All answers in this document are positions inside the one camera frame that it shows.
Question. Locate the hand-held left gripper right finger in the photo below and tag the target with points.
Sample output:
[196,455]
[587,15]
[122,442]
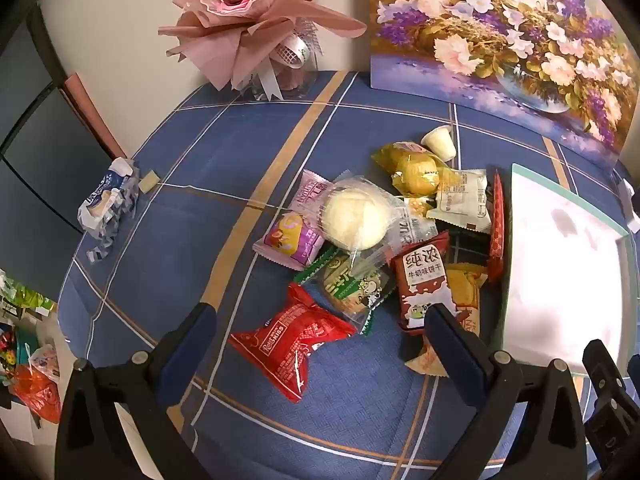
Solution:
[452,345]

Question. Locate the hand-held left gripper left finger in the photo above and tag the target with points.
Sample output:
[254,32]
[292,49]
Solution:
[192,345]

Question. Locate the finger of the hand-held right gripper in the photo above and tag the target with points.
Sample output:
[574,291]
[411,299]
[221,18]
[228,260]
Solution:
[607,390]

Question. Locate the orange yellow snack packet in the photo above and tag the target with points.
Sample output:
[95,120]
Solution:
[465,290]

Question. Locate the dark red biscuit packet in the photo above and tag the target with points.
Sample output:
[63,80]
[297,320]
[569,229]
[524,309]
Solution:
[420,270]

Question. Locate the bright red snack packet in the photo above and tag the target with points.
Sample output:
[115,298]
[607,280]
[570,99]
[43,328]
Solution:
[290,340]

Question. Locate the white tray with green rim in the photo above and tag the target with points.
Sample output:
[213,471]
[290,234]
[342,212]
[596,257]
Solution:
[550,285]

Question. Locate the pink purple snack packet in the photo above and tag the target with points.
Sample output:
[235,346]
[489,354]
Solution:
[295,240]

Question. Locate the clear round white bun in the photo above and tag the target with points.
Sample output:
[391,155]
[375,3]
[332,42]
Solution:
[352,217]

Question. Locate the small white jelly cup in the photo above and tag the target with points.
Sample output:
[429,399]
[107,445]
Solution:
[440,141]

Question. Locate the red gold patterned snack packet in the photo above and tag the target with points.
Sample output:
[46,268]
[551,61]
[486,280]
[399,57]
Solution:
[496,240]

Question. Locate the green clear cookie packet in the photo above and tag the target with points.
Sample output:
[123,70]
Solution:
[350,285]

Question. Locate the white cream snack packet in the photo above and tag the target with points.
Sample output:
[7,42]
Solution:
[462,197]

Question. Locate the orange plastic bag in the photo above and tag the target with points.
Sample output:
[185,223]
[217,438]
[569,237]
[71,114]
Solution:
[37,390]

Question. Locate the crumpled blue white wrapper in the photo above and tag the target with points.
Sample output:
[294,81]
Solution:
[107,200]

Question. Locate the small white block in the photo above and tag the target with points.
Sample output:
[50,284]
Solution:
[149,181]

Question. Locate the green plastic packaging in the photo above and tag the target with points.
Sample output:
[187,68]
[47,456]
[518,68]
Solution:
[25,295]

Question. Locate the white power strip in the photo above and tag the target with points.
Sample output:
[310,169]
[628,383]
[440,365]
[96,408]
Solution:
[632,210]

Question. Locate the blue plaid tablecloth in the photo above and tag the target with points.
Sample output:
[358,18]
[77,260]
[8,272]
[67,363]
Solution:
[225,160]

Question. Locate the dark grey cabinet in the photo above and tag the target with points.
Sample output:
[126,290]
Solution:
[35,160]

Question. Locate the pink board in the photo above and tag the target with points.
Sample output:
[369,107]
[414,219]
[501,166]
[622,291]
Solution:
[95,115]

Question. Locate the clear glass vase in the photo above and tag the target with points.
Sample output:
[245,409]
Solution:
[295,85]

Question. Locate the floral canvas painting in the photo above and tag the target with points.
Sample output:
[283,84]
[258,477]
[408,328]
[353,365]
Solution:
[500,35]

